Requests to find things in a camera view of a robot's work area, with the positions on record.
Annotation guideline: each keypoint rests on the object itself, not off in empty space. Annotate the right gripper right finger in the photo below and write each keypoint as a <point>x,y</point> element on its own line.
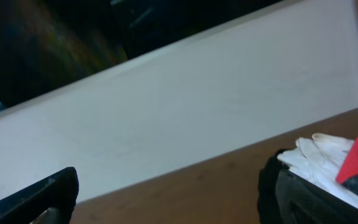
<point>302,202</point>

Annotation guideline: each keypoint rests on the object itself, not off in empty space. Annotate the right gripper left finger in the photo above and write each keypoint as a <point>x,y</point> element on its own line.
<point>57,192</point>

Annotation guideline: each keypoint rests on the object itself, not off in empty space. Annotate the white patterned garment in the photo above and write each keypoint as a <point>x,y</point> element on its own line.
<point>318,160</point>

